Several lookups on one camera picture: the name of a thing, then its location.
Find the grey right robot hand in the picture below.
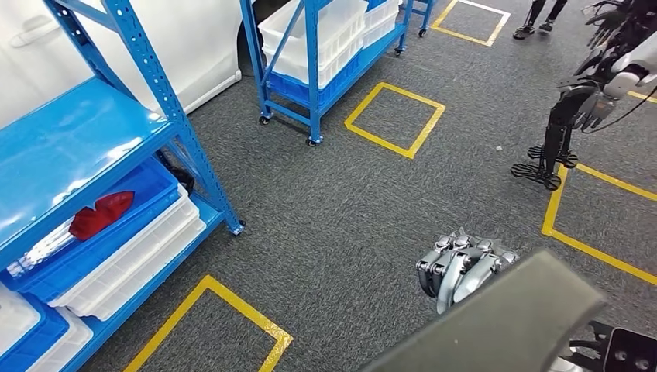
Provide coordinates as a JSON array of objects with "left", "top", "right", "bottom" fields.
[{"left": 415, "top": 228, "right": 521, "bottom": 315}]

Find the blue wheeled shelf cart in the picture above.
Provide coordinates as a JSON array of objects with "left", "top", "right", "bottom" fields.
[{"left": 238, "top": 0, "right": 437, "bottom": 148}]

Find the shiny silver part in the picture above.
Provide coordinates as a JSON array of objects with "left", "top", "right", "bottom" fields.
[{"left": 5, "top": 218, "right": 78, "bottom": 278}]

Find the white car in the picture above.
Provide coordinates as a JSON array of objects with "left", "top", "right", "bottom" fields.
[{"left": 0, "top": 0, "right": 276, "bottom": 129}]

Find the black plastic car part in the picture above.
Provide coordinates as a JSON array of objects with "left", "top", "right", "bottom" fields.
[{"left": 359, "top": 249, "right": 609, "bottom": 372}]

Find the black and white humanoid robot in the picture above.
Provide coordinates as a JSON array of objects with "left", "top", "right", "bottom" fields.
[{"left": 511, "top": 0, "right": 657, "bottom": 192}]

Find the person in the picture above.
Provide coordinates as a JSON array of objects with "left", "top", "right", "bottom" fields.
[{"left": 512, "top": 0, "right": 569, "bottom": 41}]

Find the blue metal shelf rack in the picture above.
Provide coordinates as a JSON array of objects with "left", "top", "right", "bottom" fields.
[{"left": 0, "top": 0, "right": 246, "bottom": 372}]

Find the red plastic part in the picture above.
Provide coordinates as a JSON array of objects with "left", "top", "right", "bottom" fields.
[{"left": 69, "top": 191, "right": 136, "bottom": 243}]

